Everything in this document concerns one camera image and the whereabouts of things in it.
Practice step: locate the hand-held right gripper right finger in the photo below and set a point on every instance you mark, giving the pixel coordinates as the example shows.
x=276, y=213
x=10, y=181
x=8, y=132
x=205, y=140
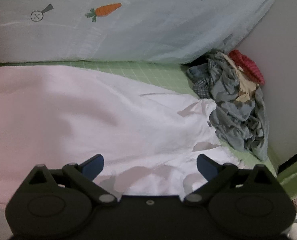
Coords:
x=206, y=167

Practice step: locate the blue plaid shirt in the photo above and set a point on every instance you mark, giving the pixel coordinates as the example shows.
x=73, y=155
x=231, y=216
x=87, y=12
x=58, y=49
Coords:
x=201, y=87

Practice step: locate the beige garment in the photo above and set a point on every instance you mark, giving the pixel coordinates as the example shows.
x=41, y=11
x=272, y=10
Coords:
x=246, y=87

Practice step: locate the red checked cloth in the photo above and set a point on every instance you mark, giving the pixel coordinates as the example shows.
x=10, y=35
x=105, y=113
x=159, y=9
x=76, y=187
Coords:
x=251, y=67

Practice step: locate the light blue carrot print quilt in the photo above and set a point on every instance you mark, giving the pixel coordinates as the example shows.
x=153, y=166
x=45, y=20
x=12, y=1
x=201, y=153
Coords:
x=151, y=30

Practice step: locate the blue denim garment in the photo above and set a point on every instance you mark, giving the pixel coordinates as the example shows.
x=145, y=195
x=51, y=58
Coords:
x=198, y=71

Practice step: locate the white shirt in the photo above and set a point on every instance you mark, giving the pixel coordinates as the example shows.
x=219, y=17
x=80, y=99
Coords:
x=88, y=117

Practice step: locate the grey garment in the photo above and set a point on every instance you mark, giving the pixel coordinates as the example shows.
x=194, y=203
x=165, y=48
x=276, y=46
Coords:
x=233, y=120

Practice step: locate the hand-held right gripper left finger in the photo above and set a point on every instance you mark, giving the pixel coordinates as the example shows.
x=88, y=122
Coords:
x=93, y=167

